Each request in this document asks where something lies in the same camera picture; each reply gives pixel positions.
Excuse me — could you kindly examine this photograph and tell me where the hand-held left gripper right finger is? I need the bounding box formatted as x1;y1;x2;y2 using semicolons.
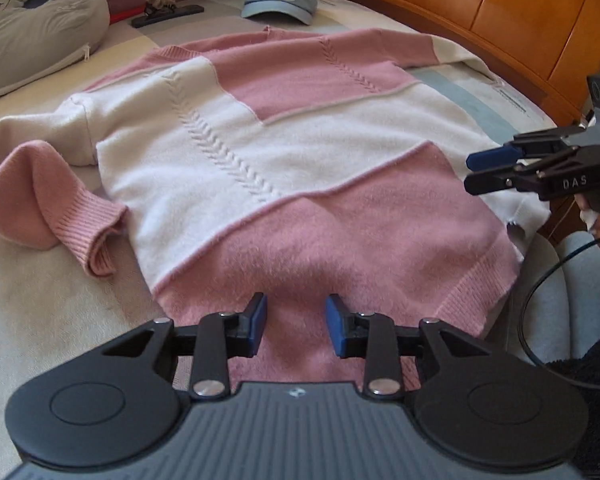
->
324;293;489;401

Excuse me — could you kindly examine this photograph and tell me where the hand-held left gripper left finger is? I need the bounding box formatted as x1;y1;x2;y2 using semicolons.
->
100;293;269;401

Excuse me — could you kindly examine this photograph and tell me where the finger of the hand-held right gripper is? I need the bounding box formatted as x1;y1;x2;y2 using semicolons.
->
463;149;577;196
466;128;589;171

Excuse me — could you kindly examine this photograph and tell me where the pink and white knit sweater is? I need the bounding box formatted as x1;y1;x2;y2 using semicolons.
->
0;27;554;397

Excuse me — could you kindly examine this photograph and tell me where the person's leg in grey pants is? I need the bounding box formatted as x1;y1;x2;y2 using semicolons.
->
517;232;600;367

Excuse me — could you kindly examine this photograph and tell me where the wooden headboard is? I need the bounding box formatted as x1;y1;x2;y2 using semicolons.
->
314;0;600;130

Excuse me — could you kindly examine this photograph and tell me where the blue cap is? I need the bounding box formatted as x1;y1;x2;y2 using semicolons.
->
241;0;317;26

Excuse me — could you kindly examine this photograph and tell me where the red stick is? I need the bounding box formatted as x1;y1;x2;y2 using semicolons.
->
109;6;146;25

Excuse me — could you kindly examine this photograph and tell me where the grey cat face cushion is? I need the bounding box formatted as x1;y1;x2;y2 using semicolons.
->
0;0;112;100

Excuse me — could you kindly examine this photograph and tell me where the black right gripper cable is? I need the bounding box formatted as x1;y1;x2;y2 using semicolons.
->
517;237;600;372

